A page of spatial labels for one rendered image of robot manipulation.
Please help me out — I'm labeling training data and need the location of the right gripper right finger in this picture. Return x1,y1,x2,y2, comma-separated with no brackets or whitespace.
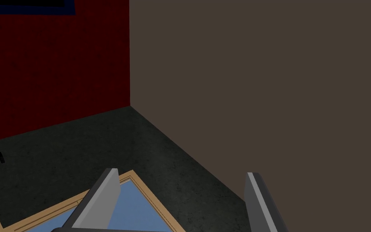
243,172,290,232

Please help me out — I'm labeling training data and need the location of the blue table with wooden rim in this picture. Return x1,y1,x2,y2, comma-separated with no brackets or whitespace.
0,170,187,232

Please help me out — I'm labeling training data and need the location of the dark framed wall picture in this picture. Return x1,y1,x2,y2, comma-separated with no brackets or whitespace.
0,0,76,16

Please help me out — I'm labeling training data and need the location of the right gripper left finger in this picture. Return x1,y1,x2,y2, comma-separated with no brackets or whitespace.
62,168,122,230

